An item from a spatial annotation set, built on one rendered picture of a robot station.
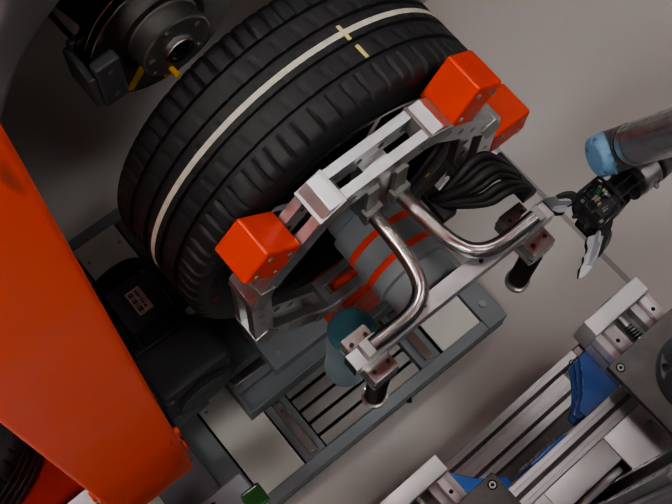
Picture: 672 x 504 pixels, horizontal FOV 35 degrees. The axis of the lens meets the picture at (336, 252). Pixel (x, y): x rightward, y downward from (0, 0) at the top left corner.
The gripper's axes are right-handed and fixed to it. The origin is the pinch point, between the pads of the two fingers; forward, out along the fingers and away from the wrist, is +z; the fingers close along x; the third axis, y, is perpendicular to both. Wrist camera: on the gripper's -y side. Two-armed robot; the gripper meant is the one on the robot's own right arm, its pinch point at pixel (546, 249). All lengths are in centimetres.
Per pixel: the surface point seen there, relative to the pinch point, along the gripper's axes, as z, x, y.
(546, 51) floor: -76, -53, -84
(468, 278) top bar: 19.6, -2.5, 15.1
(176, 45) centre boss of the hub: 28, -71, 4
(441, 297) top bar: 25.1, -2.8, 15.2
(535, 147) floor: -53, -33, -84
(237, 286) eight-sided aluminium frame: 49, -25, 13
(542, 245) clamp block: 5.2, 0.5, 12.1
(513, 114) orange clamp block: -10.8, -21.9, 5.1
